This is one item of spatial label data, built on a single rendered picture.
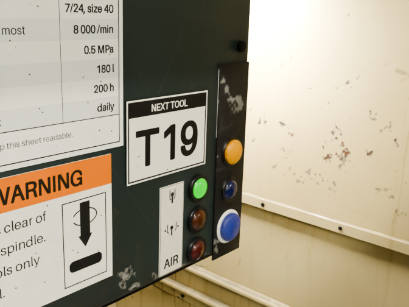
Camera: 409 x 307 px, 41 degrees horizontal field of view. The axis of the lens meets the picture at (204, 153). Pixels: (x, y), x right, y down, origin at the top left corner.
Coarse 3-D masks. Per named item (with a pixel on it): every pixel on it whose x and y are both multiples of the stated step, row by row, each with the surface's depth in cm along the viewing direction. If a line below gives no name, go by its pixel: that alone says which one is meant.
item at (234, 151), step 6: (228, 144) 53; (234, 144) 54; (240, 144) 54; (228, 150) 53; (234, 150) 54; (240, 150) 55; (228, 156) 53; (234, 156) 54; (240, 156) 55; (228, 162) 54; (234, 162) 54
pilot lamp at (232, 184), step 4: (232, 180) 55; (228, 184) 55; (232, 184) 55; (236, 184) 56; (228, 188) 55; (232, 188) 55; (236, 188) 56; (228, 192) 55; (232, 192) 55; (228, 196) 55; (232, 196) 55
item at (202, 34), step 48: (144, 0) 42; (192, 0) 46; (240, 0) 51; (144, 48) 43; (192, 48) 48; (240, 48) 52; (144, 96) 44; (144, 192) 47; (144, 240) 48; (96, 288) 44
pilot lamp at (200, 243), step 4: (196, 244) 53; (200, 244) 53; (192, 248) 52; (196, 248) 53; (200, 248) 53; (204, 248) 54; (192, 252) 52; (196, 252) 53; (200, 252) 53; (192, 256) 53; (196, 256) 53; (200, 256) 53
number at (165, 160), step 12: (168, 120) 47; (180, 120) 48; (192, 120) 49; (168, 132) 47; (180, 132) 48; (192, 132) 49; (168, 144) 47; (180, 144) 49; (192, 144) 50; (168, 156) 48; (180, 156) 49; (192, 156) 50
